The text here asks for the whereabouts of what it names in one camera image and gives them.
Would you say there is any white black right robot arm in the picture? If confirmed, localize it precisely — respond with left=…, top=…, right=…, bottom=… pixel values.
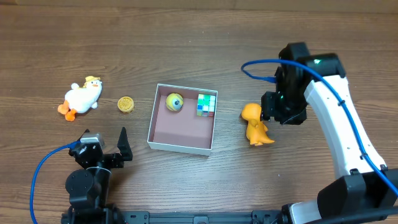
left=261, top=42, right=397, bottom=223

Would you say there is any white box pink interior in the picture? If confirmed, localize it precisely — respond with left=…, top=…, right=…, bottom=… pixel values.
left=147, top=83, right=218, bottom=156

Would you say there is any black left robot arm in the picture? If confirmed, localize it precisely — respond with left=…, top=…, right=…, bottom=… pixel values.
left=61, top=128, right=133, bottom=224

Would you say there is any orange dinosaur figure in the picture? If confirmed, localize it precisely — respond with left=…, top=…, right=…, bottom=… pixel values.
left=241, top=103, right=275, bottom=146

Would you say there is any thick black cable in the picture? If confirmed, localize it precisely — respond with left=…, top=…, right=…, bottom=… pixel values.
left=310, top=207, right=398, bottom=224

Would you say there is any yellow one-eyed ball toy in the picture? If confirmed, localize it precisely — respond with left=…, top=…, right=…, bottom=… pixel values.
left=166, top=93, right=183, bottom=111

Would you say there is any blue cable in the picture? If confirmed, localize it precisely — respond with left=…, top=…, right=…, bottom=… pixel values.
left=240, top=58, right=398, bottom=197
left=29, top=140, right=82, bottom=224

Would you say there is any round yellow cookie toy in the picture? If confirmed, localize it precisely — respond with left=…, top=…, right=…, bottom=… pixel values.
left=117, top=96, right=134, bottom=113

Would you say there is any white plush duck toy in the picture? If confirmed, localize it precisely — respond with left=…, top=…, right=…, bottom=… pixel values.
left=57, top=76, right=103, bottom=121

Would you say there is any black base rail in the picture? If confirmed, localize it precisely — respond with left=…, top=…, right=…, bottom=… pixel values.
left=122, top=210, right=280, bottom=224

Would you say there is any left blue cable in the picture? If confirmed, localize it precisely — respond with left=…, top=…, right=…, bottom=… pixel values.
left=29, top=140, right=82, bottom=224

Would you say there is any colourful puzzle cube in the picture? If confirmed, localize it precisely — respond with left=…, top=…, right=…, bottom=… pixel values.
left=197, top=94, right=216, bottom=117

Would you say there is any right blue cable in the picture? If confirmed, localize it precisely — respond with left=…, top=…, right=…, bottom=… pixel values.
left=240, top=58, right=398, bottom=197

